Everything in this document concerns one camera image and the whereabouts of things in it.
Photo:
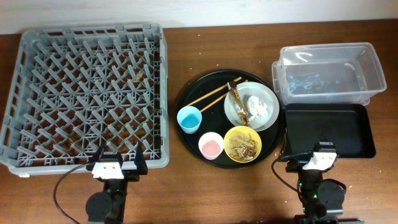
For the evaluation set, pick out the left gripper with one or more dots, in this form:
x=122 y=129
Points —
x=141 y=166

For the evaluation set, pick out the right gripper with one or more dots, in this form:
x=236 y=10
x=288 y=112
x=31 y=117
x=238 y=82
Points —
x=295 y=165

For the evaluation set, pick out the brown food scraps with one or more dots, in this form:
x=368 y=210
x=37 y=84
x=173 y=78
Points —
x=242 y=147

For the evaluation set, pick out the yellow bowl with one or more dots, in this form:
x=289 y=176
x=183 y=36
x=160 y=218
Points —
x=243 y=130

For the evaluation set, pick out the white tissue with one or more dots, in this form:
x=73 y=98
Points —
x=256 y=107

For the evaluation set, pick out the blue plastic cup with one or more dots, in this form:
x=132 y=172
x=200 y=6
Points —
x=189 y=119

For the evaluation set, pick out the pink plastic cup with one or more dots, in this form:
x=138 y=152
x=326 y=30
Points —
x=211 y=145

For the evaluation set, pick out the grey round plate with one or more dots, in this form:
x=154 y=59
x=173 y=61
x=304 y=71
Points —
x=267 y=96

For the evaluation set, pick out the wooden chopstick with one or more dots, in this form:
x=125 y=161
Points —
x=213 y=102
x=212 y=92

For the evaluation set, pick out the brown gold snack wrapper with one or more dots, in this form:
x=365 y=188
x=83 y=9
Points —
x=238 y=103

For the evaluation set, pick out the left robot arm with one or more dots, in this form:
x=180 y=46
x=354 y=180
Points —
x=107 y=206

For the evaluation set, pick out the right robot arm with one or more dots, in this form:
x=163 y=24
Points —
x=322 y=199

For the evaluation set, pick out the grey plastic dishwasher rack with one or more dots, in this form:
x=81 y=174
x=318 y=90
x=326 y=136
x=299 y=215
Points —
x=75 y=90

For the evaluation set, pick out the clear plastic waste bin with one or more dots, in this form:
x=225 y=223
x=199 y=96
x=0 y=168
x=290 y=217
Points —
x=328 y=73

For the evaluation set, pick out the black rectangular tray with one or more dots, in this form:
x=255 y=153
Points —
x=346 y=126

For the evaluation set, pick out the round black serving tray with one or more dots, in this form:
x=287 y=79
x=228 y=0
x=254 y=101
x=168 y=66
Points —
x=215 y=120

